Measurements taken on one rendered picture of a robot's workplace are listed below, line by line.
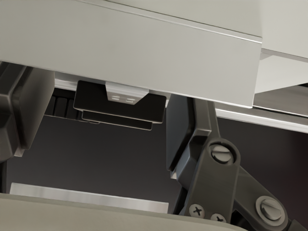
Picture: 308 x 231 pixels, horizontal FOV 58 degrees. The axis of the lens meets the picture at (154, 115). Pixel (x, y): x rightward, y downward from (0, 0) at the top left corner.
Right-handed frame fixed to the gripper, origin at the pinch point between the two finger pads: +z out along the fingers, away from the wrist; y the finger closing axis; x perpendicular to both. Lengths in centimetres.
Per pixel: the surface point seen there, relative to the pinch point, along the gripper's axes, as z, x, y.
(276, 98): 25.6, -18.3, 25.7
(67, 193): 0.2, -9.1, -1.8
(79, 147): 31, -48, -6
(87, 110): 16.9, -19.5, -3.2
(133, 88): 8.4, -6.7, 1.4
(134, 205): 0.0, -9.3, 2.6
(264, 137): 39, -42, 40
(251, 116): 23.3, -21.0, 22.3
